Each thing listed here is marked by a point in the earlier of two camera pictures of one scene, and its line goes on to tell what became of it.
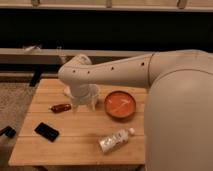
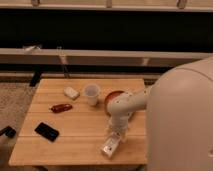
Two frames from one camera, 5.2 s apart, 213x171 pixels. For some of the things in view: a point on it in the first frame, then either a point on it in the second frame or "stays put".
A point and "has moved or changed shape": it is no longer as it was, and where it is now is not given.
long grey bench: (59, 56) stays put
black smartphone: (46, 131) stays put
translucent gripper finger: (76, 107) -> (109, 128)
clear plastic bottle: (112, 141) has moved or changed shape
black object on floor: (10, 132) stays put
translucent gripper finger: (93, 101) -> (123, 138)
